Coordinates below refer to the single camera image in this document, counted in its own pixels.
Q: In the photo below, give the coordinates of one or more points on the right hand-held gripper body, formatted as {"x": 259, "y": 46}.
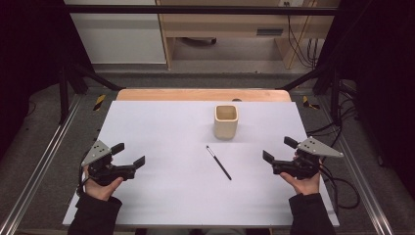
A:
{"x": 303, "y": 166}

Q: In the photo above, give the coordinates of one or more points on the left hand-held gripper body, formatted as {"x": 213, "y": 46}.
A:
{"x": 104, "y": 169}

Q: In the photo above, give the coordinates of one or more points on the person's right hand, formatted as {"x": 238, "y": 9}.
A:
{"x": 306, "y": 186}

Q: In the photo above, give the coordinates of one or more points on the person's left hand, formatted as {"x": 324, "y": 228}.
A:
{"x": 101, "y": 191}

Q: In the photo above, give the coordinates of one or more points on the yellow black tape marker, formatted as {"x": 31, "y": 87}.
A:
{"x": 99, "y": 102}
{"x": 308, "y": 103}

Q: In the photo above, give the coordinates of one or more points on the thin black pen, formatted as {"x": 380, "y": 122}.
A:
{"x": 219, "y": 163}

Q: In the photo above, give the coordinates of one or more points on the beige square cup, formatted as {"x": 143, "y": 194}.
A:
{"x": 225, "y": 127}

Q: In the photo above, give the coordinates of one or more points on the wooden table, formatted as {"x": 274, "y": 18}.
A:
{"x": 182, "y": 95}

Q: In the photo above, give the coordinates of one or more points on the black curtain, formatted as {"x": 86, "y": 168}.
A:
{"x": 29, "y": 58}
{"x": 381, "y": 81}

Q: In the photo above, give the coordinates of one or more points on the white cabinet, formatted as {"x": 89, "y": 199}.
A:
{"x": 120, "y": 39}

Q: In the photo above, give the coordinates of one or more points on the grey socket strip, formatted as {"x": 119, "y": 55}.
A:
{"x": 269, "y": 32}

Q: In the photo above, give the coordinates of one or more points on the light wooden desk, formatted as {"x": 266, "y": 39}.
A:
{"x": 221, "y": 24}

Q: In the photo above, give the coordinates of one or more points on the aluminium floor rail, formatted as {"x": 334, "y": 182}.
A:
{"x": 36, "y": 176}
{"x": 362, "y": 182}

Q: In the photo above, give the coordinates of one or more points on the black frame stand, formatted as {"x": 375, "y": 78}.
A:
{"x": 326, "y": 81}
{"x": 70, "y": 84}

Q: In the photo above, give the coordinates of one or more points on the black horizontal frame bar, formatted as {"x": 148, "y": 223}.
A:
{"x": 195, "y": 9}

